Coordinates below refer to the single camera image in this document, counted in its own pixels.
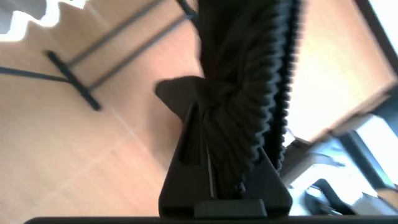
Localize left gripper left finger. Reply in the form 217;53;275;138
158;101;216;218

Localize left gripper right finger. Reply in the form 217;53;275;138
244;146;294;218

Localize black shorts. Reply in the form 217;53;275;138
154;0;304;200

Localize black clothes rack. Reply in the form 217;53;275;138
0;0;201;112

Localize beige curtain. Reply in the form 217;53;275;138
0;0;49;35

